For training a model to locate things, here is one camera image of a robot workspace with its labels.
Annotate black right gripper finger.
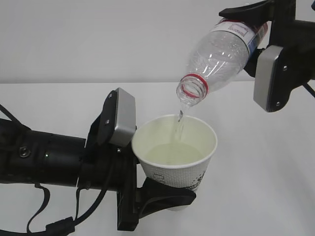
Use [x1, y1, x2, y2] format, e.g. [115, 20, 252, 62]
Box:
[219, 0, 273, 26]
[243, 48, 265, 77]

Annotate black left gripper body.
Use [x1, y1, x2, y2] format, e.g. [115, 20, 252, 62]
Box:
[77, 90, 139, 224]

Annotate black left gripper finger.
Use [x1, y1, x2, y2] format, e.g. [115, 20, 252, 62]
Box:
[135, 178, 196, 219]

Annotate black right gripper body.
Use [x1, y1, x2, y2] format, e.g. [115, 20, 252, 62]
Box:
[269, 0, 315, 112]

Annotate clear plastic water bottle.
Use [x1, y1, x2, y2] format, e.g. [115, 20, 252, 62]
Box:
[176, 18, 268, 107]

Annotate white paper cup green logo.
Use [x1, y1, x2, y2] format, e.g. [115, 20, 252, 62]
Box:
[131, 114, 219, 211]

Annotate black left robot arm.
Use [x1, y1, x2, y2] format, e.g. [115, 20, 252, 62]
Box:
[0, 88, 196, 231]

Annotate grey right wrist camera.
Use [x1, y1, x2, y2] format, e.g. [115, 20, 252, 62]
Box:
[253, 45, 283, 112]

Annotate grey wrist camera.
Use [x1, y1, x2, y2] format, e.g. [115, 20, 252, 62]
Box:
[253, 45, 283, 112]
[110, 88, 136, 147]

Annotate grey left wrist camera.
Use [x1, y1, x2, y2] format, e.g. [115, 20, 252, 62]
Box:
[110, 88, 136, 147]

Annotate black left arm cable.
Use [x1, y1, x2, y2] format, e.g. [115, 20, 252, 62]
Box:
[0, 104, 111, 236]

